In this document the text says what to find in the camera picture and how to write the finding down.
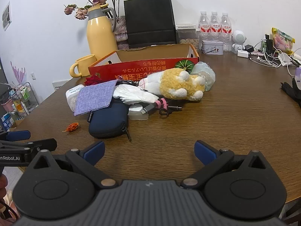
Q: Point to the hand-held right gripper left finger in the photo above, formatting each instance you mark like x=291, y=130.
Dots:
x=94, y=153

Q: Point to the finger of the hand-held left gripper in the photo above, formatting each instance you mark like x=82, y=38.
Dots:
x=44, y=144
x=18, y=135

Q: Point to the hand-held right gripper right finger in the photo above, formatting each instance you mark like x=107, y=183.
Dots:
x=204, y=153

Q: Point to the orange candy wrapper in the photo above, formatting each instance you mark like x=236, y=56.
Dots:
x=71, y=127

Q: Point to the navy zipper case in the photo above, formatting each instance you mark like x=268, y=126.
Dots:
x=105, y=122

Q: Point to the white tissue pack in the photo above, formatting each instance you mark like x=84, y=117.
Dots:
x=71, y=98

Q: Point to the purple fabric pouch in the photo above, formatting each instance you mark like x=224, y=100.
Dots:
x=94, y=96

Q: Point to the clear plastic box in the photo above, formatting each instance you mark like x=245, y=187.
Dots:
x=136, y=115

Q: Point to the red artificial rose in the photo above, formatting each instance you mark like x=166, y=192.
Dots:
x=93, y=81

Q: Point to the yellow white plush toy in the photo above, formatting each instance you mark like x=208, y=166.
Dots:
x=174, y=84

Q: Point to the translucent green plastic wrap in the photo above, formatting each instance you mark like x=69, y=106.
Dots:
x=207, y=75

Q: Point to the red cardboard box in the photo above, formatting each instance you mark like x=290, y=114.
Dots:
x=131, y=69

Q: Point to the brown cardboard box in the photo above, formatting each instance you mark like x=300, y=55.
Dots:
x=16, y=123

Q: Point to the blue printed packages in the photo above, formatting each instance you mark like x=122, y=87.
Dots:
x=6, y=122

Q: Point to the metal storage rack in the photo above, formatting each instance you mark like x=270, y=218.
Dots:
x=23, y=98

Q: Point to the white panel board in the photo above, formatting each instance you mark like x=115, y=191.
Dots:
x=60, y=84

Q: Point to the yellow mug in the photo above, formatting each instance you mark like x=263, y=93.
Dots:
x=85, y=66

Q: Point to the silver tin box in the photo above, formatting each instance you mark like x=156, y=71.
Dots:
x=212, y=48

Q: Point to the white charger adapter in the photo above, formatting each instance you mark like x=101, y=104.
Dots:
x=242, y=53

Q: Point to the black glove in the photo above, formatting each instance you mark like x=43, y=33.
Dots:
x=294, y=91

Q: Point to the black charger adapter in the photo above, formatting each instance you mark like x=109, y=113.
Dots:
x=249, y=48

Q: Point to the clear container with nuts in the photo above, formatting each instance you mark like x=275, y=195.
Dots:
x=188, y=37

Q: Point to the yellow thermos jug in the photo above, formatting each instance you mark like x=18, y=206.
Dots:
x=101, y=33

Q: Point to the white robot toy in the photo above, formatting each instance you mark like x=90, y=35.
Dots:
x=238, y=37

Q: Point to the pink fuzzy vase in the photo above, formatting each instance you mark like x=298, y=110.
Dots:
x=121, y=35

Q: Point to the purple plastic object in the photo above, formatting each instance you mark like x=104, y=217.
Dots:
x=298, y=75

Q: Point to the dark small bottle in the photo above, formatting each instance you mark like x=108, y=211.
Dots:
x=268, y=44

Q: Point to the white power strip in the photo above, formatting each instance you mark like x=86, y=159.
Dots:
x=296, y=60

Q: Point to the yellow pink snack packet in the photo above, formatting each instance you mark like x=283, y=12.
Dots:
x=282, y=40

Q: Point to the black paper bag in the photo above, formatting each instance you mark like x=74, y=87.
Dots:
x=150, y=21

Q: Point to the purple flower wall sticker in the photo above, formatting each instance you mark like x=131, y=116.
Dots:
x=18, y=75

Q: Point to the white wall socket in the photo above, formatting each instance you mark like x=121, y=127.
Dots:
x=33, y=76

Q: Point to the wall picture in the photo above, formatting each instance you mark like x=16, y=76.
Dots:
x=6, y=16

